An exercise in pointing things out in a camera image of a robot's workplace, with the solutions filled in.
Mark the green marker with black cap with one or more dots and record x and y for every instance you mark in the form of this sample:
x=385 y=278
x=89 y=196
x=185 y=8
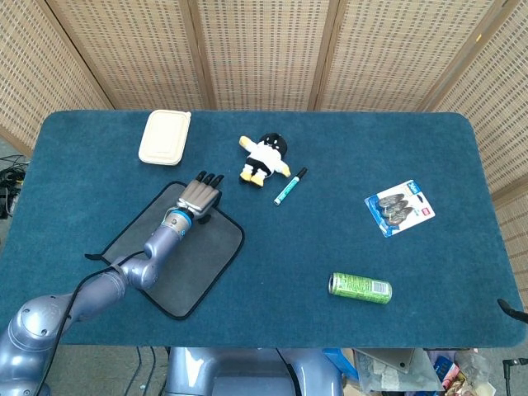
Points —
x=288 y=187

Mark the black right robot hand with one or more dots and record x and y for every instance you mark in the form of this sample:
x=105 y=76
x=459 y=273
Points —
x=509 y=309

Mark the clear plastic bag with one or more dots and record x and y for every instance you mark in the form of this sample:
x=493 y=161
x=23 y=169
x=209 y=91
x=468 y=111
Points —
x=387 y=381

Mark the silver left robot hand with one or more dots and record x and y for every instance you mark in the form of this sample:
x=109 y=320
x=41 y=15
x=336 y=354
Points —
x=200 y=194

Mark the blue plastic crate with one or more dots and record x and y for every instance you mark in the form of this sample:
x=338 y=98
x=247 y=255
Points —
x=340 y=363

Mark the woven wooden folding screen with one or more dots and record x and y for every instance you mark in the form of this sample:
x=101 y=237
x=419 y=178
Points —
x=264 y=53

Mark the black white plush penguin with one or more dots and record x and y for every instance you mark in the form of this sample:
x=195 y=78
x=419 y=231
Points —
x=266 y=158

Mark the grey and green cloth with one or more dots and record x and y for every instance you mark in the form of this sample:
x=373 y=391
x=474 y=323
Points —
x=214 y=247

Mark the blue felt table cover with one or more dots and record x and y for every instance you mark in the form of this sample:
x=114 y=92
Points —
x=309 y=239

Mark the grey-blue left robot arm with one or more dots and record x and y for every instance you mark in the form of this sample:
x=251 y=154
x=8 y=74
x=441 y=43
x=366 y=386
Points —
x=163 y=241

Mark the grey-blue robot torso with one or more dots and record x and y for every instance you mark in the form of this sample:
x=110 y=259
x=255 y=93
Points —
x=247 y=371

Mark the blue blister pack of clips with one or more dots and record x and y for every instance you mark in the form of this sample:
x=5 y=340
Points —
x=420 y=206

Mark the green drink can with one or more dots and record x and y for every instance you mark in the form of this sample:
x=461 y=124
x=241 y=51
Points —
x=363 y=288

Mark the beige lidded food container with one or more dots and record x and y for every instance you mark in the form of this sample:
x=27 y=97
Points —
x=165 y=138

